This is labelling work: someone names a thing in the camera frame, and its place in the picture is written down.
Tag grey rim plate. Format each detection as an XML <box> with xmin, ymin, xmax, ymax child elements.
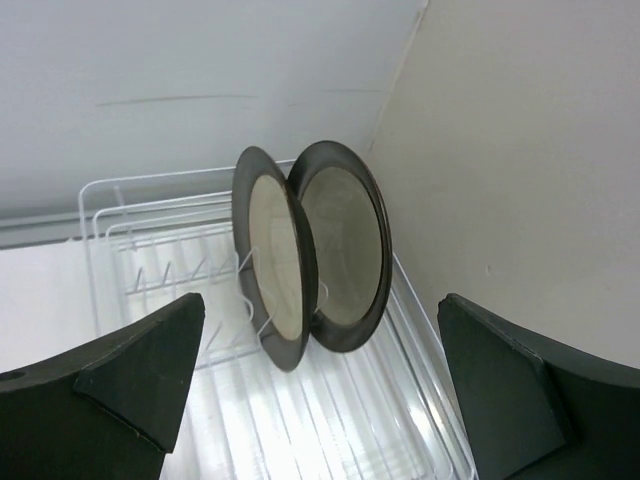
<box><xmin>231</xmin><ymin>146</ymin><xmax>319</xmax><ymax>372</ymax></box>
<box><xmin>288</xmin><ymin>140</ymin><xmax>393</xmax><ymax>353</ymax></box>

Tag white wire dish rack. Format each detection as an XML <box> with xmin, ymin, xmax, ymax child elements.
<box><xmin>78</xmin><ymin>167</ymin><xmax>477</xmax><ymax>479</ymax></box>

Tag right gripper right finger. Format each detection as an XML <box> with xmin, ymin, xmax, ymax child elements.
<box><xmin>437</xmin><ymin>294</ymin><xmax>639</xmax><ymax>479</ymax></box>

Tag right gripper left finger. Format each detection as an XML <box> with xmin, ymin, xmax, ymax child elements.
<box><xmin>1</xmin><ymin>293</ymin><xmax>205</xmax><ymax>479</ymax></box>

